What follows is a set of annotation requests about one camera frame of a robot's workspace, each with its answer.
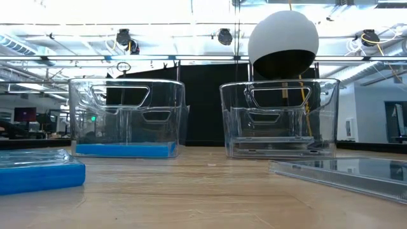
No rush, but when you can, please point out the blue jewel case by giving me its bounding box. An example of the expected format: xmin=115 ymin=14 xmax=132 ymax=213
xmin=0 ymin=148 xmax=86 ymax=196
xmin=75 ymin=142 xmax=177 ymax=158

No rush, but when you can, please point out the black backdrop panel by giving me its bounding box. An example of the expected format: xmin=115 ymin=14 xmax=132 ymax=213
xmin=106 ymin=63 xmax=321 ymax=147

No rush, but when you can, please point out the clear plastic storage bin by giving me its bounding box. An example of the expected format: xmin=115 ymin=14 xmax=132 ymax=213
xmin=68 ymin=78 xmax=188 ymax=159
xmin=219 ymin=78 xmax=340 ymax=160

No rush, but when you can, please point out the black ceiling device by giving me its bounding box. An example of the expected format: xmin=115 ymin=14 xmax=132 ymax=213
xmin=361 ymin=29 xmax=381 ymax=48
xmin=116 ymin=28 xmax=140 ymax=55
xmin=217 ymin=28 xmax=233 ymax=46

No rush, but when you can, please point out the round metal hook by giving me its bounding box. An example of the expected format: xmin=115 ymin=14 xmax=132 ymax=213
xmin=116 ymin=62 xmax=132 ymax=77

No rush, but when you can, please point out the thin vertical pole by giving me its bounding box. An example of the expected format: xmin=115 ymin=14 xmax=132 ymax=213
xmin=234 ymin=0 xmax=241 ymax=80

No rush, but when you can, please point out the white globe table lamp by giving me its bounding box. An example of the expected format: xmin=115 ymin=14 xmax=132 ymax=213
xmin=247 ymin=10 xmax=320 ymax=80

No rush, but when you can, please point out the dark red monitor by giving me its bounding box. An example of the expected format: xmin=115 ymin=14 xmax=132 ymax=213
xmin=13 ymin=107 xmax=38 ymax=123

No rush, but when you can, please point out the yellow cable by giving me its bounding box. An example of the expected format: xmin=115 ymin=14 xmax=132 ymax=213
xmin=298 ymin=74 xmax=314 ymax=137

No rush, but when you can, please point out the silver horizontal rail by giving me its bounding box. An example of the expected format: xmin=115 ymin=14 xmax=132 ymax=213
xmin=0 ymin=55 xmax=407 ymax=62

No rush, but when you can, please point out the black aluminium table frame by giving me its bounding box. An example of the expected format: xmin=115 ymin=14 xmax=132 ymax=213
xmin=0 ymin=139 xmax=407 ymax=154

